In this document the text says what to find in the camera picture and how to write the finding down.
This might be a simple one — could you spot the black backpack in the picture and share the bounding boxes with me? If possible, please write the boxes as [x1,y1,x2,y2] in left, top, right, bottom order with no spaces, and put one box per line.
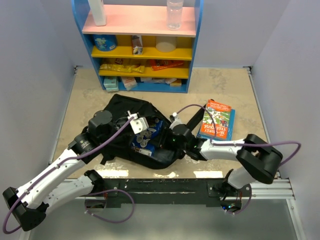
[82,93,208,171]

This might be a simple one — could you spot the blue round can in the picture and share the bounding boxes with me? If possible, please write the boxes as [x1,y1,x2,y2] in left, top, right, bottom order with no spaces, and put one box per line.
[93,34,118,52]

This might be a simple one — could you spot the small carton box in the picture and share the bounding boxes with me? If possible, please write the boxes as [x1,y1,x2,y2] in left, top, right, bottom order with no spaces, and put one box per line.
[131,35,143,55]

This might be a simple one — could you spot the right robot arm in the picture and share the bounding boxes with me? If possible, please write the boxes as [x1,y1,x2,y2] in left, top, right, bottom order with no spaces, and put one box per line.
[160,124,283,197]

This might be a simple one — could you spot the dark blue cartoon book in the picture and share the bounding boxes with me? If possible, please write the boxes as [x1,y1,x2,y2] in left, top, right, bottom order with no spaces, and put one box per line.
[131,118,163,157]

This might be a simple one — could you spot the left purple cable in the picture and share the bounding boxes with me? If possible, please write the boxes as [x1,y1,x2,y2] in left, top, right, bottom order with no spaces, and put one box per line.
[2,117,136,235]

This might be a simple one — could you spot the blue children's book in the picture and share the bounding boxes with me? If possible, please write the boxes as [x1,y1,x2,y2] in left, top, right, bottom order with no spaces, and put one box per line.
[197,107,236,141]

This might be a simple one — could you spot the white wrapped packs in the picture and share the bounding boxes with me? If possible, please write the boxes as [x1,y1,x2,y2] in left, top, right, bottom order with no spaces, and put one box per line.
[140,77,177,85]

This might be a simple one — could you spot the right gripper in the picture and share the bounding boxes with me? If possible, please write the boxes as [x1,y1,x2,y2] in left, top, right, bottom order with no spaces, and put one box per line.
[149,125,188,151]

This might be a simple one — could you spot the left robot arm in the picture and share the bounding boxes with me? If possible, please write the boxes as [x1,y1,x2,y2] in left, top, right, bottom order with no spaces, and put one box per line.
[2,110,137,235]

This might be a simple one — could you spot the white round container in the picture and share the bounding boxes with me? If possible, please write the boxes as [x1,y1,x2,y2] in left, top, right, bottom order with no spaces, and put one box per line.
[155,36,177,53]

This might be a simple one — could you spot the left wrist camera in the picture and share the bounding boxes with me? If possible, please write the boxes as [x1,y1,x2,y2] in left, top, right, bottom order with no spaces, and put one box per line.
[127,110,149,135]

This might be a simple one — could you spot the blue orange book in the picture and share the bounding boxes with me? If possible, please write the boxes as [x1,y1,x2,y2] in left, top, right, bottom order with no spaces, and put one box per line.
[198,99,235,141]

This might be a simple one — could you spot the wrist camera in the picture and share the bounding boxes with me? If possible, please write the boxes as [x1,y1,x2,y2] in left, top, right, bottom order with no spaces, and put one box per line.
[169,112,182,130]
[127,110,149,135]

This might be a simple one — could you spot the blue shelf unit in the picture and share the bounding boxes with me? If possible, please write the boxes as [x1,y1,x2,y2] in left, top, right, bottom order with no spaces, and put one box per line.
[71,0,204,93]

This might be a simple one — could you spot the orange snack box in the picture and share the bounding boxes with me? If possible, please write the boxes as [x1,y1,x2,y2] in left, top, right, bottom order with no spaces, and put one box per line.
[149,59,185,71]

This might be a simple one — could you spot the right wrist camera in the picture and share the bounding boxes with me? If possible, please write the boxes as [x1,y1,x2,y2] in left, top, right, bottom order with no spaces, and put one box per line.
[169,112,182,130]

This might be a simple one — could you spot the white bottle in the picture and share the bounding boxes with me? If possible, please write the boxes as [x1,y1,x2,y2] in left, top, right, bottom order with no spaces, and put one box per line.
[88,0,107,27]

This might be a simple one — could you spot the clear plastic bottle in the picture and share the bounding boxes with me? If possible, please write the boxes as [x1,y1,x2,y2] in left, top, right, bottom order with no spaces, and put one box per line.
[166,0,184,31]

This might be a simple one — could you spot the yellow soap pack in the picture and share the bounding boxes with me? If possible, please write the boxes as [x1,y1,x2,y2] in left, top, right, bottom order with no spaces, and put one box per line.
[169,79,182,87]

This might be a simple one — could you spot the teal tissue pack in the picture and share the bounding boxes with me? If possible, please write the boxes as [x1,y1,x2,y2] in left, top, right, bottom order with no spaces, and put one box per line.
[103,76,119,92]

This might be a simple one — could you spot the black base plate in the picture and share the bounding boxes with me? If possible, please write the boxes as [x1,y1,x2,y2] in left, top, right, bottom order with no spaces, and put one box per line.
[85,178,252,208]

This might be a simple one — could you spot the yellow chips bag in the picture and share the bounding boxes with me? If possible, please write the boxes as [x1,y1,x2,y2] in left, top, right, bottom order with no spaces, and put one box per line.
[99,58,147,73]

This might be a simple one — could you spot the pink tissue pack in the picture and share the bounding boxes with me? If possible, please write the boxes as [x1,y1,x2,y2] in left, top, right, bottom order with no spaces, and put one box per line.
[120,76,138,91]

